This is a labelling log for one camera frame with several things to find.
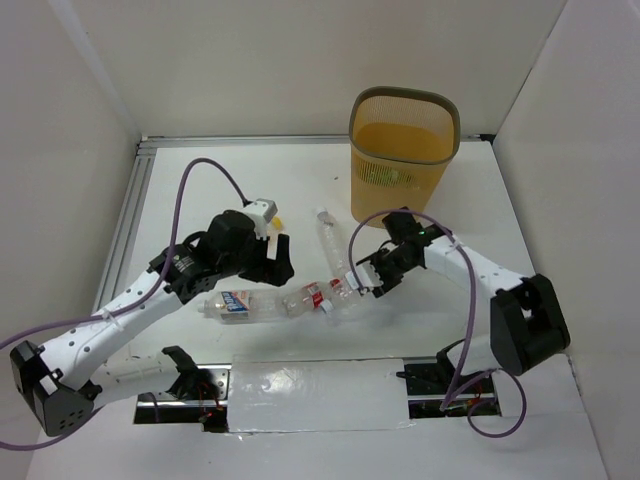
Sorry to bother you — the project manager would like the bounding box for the clear bottle blue-white cap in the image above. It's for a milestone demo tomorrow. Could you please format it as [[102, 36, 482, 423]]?
[[320, 283, 370, 326]]

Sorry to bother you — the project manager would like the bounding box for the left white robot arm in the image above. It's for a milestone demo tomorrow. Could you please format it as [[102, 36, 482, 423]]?
[[10, 199, 294, 437]]

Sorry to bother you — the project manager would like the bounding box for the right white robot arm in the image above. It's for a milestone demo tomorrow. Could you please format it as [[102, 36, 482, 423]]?
[[349, 208, 571, 402]]

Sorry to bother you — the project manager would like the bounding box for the orange mesh waste bin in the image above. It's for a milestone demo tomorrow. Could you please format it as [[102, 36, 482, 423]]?
[[349, 86, 461, 222]]

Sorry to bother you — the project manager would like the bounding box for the clear bottle blue-orange label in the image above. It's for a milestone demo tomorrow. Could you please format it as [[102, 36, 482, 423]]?
[[198, 289, 285, 325]]

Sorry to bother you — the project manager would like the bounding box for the red cap cola bottle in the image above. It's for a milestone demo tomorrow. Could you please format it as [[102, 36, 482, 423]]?
[[282, 279, 341, 318]]

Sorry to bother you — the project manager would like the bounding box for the orange label small bottle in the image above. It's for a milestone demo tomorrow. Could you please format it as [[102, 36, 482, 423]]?
[[267, 216, 284, 240]]

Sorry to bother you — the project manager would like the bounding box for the clear bottle white cap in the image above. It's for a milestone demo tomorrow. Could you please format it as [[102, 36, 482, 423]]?
[[315, 208, 349, 278]]

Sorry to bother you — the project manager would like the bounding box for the silver tape sheet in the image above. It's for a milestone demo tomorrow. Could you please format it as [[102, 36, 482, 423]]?
[[227, 359, 410, 433]]

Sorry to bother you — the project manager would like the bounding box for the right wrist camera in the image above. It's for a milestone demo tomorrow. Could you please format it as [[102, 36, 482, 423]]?
[[345, 261, 382, 294]]

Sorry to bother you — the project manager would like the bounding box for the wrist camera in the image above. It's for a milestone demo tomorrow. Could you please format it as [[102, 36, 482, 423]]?
[[241, 198, 278, 241], [345, 261, 382, 294]]

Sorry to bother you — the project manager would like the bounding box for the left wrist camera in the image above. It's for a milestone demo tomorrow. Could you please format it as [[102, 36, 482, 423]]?
[[241, 198, 278, 241]]

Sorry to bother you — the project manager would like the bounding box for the aluminium frame rail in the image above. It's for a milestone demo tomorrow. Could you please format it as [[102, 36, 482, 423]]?
[[77, 133, 499, 364]]

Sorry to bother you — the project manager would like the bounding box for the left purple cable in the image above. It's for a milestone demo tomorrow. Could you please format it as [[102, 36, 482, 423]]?
[[0, 158, 251, 450]]

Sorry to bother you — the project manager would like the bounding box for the purple cable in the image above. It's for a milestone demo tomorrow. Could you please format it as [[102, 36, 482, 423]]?
[[0, 158, 251, 450], [348, 209, 529, 440]]

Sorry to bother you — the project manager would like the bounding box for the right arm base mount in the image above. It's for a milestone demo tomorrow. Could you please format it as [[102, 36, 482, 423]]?
[[395, 354, 500, 420]]

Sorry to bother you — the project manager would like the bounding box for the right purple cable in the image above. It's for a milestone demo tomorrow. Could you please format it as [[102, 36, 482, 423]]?
[[348, 209, 529, 440]]

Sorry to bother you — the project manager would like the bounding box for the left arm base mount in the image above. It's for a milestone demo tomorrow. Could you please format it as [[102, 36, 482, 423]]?
[[133, 364, 232, 434]]

